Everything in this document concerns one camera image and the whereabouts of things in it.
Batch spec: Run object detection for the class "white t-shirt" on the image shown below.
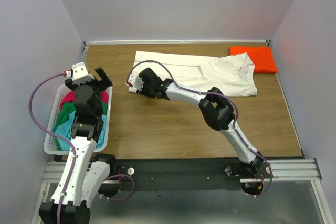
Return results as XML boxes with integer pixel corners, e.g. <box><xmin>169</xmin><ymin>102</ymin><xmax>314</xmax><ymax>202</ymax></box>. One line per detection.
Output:
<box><xmin>132</xmin><ymin>51</ymin><xmax>257</xmax><ymax>97</ymax></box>

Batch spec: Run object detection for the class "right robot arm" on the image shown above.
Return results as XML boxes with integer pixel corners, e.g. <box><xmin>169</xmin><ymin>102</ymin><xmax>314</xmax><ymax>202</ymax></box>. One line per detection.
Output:
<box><xmin>139</xmin><ymin>68</ymin><xmax>264</xmax><ymax>178</ymax></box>

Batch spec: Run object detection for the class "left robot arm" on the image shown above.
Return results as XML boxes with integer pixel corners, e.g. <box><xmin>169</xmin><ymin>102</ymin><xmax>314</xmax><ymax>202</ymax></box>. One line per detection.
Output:
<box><xmin>39</xmin><ymin>62</ymin><xmax>117</xmax><ymax>223</ymax></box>

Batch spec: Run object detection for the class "magenta t-shirt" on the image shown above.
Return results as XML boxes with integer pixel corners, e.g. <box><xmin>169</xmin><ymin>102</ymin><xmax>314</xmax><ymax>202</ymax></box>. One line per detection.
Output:
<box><xmin>60</xmin><ymin>91</ymin><xmax>109</xmax><ymax>106</ymax></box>

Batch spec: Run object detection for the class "green t-shirt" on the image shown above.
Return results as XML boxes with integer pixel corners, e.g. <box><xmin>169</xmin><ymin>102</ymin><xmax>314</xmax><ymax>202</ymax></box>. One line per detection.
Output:
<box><xmin>54</xmin><ymin>102</ymin><xmax>108</xmax><ymax>130</ymax></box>

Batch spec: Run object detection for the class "light blue t-shirt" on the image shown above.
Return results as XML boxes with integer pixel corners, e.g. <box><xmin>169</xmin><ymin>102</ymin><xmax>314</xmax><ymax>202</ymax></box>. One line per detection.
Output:
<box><xmin>54</xmin><ymin>111</ymin><xmax>107</xmax><ymax>151</ymax></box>

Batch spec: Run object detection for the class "white laundry basket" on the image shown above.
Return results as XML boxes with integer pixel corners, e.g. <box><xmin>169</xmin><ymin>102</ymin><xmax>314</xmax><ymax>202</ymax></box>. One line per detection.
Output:
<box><xmin>44</xmin><ymin>84</ymin><xmax>112</xmax><ymax>155</ymax></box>

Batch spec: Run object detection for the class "orange folded t-shirt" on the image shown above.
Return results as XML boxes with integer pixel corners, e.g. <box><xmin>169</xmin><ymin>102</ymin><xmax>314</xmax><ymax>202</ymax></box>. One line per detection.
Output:
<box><xmin>229</xmin><ymin>46</ymin><xmax>278</xmax><ymax>73</ymax></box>

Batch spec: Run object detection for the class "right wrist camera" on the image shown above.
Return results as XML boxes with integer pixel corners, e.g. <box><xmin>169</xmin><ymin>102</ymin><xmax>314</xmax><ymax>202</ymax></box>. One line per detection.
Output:
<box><xmin>127</xmin><ymin>74</ymin><xmax>143</xmax><ymax>93</ymax></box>

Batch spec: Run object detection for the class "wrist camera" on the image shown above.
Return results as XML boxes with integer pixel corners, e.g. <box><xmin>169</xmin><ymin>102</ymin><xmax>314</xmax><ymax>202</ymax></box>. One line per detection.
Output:
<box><xmin>64</xmin><ymin>62</ymin><xmax>94</xmax><ymax>84</ymax></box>
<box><xmin>127</xmin><ymin>74</ymin><xmax>143</xmax><ymax>93</ymax></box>

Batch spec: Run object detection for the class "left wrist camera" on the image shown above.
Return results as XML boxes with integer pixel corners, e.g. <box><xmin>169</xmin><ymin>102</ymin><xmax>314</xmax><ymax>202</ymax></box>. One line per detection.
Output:
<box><xmin>64</xmin><ymin>62</ymin><xmax>94</xmax><ymax>84</ymax></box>

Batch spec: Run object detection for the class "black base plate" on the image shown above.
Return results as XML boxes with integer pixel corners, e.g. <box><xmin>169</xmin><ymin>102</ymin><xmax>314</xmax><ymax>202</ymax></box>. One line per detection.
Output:
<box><xmin>98</xmin><ymin>157</ymin><xmax>274</xmax><ymax>192</ymax></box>

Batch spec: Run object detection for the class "aluminium frame rail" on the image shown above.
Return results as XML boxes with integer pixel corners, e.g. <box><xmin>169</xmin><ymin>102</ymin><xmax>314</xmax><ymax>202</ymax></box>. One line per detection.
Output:
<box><xmin>32</xmin><ymin>154</ymin><xmax>332</xmax><ymax>223</ymax></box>

